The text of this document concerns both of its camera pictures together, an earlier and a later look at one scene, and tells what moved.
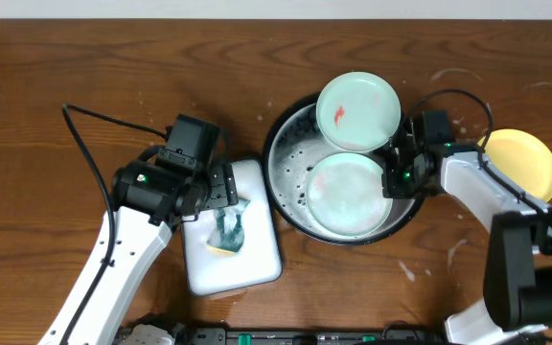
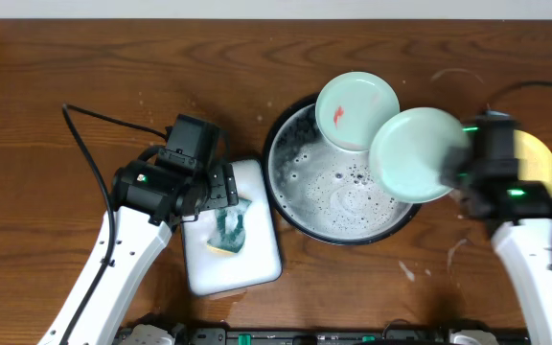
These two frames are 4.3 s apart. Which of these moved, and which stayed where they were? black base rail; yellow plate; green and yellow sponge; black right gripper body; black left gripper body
Moved: black right gripper body
Stayed: yellow plate; black base rail; green and yellow sponge; black left gripper body
